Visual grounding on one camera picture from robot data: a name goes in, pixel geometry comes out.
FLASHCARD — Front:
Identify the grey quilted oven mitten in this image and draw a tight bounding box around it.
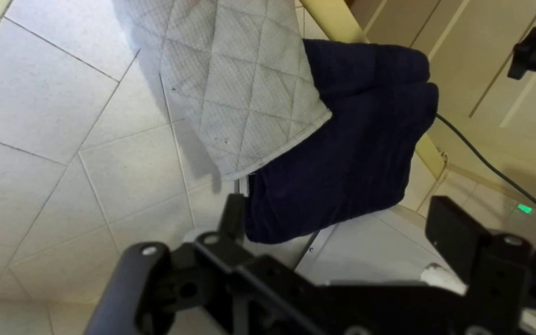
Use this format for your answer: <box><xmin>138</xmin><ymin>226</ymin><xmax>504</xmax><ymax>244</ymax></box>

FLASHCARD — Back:
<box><xmin>110</xmin><ymin>0</ymin><xmax>335</xmax><ymax>183</ymax></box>

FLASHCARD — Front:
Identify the navy blue towel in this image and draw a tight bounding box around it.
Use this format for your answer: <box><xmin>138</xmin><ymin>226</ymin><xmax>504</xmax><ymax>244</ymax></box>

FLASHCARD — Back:
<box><xmin>244</xmin><ymin>40</ymin><xmax>441</xmax><ymax>246</ymax></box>

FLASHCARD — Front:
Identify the black cable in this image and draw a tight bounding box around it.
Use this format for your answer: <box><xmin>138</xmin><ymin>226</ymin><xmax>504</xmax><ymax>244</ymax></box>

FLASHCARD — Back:
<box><xmin>434</xmin><ymin>114</ymin><xmax>536</xmax><ymax>233</ymax></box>

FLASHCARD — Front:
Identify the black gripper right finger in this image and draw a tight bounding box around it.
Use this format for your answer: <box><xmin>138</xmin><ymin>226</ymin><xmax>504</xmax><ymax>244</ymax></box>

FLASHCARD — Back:
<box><xmin>424</xmin><ymin>196</ymin><xmax>536</xmax><ymax>335</ymax></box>

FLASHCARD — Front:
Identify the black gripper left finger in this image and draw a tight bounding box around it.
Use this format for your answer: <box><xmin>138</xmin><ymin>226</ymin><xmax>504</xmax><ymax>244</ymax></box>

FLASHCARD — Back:
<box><xmin>84</xmin><ymin>192</ymin><xmax>346</xmax><ymax>335</ymax></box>

